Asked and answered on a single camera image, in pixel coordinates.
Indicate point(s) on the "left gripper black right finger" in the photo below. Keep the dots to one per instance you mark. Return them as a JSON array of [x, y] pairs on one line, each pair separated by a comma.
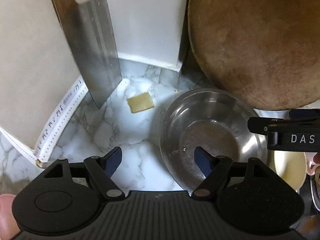
[[215, 170]]

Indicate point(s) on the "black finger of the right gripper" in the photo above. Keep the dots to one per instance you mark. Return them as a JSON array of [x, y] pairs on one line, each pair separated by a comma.
[[259, 125]]

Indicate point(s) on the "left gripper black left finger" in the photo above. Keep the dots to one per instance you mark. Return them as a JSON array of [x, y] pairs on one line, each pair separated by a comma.
[[100, 171]]

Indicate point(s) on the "cream round plate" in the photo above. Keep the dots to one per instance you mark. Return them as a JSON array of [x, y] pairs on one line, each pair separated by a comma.
[[291, 167]]

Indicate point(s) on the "stainless steel bowl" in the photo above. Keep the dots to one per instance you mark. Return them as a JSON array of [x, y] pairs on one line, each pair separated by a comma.
[[216, 121]]

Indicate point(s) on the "person's left hand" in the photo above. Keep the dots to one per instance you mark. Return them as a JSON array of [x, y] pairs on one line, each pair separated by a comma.
[[9, 227]]

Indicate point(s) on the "yellow adhesive pad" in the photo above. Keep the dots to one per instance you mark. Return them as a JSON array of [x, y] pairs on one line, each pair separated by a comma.
[[141, 102]]

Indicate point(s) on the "round wooden cutting board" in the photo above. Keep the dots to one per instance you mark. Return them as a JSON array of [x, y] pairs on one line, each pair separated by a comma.
[[264, 51]]

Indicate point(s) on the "white knife rack box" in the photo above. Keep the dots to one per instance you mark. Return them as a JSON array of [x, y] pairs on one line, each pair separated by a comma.
[[152, 32]]

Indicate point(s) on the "steel cleaver with wooden handle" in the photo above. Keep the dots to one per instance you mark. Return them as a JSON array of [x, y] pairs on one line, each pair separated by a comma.
[[88, 29]]

